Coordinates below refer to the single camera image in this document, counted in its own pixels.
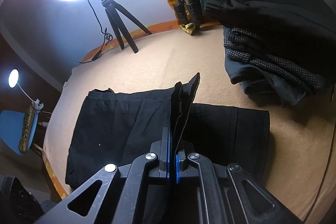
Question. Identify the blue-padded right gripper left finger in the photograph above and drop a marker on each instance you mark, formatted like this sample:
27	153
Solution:
115	194

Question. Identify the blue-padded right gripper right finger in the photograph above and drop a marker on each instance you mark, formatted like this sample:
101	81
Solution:
229	194

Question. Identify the black pants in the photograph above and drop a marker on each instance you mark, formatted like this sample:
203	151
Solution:
118	127

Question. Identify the leopard print cushion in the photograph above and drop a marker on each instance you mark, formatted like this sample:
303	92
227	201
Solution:
28	119

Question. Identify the blue chair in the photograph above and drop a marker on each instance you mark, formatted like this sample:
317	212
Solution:
11	125

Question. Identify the white clip desk lamp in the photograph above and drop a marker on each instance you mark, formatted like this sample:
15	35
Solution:
13	81

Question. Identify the stack of folded dark clothes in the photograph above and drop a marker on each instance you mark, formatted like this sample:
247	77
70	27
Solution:
294	39

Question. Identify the small black tripod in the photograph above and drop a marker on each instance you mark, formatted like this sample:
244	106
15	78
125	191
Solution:
112	8

